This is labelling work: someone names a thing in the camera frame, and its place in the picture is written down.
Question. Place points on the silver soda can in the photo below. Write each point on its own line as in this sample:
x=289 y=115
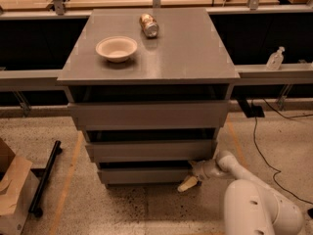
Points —
x=149 y=25

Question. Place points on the cardboard box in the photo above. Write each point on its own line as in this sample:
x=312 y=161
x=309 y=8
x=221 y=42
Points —
x=18 y=185

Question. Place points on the grey metal rail frame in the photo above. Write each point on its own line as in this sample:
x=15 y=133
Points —
x=29 y=79

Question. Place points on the grey middle drawer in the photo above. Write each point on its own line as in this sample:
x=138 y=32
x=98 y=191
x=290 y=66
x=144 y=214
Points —
x=151 y=151

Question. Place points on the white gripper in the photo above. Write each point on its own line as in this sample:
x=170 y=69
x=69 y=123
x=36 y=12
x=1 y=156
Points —
x=200 y=171

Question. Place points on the white paper bowl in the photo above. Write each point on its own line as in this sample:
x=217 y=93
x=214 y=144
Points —
x=116 y=49

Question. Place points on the clear sanitizer pump bottle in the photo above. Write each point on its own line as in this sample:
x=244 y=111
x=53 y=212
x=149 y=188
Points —
x=276 y=59

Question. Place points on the grey top drawer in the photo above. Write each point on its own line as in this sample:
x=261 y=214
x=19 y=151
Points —
x=150 y=115

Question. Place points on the grey drawer cabinet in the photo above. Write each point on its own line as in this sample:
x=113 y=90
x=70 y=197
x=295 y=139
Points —
x=172 y=92

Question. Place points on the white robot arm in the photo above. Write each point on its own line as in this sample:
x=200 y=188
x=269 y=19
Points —
x=251 y=206

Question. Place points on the black metal bar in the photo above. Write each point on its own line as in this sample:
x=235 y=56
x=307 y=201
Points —
x=43 y=174

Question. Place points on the black floor socket box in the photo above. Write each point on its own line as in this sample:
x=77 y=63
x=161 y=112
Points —
x=250 y=110

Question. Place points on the grey bottom drawer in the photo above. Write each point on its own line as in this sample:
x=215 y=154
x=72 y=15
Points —
x=151 y=175

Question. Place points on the grey drawer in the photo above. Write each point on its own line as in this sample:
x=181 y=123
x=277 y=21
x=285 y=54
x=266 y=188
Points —
x=151 y=175
x=151 y=151
x=150 y=115

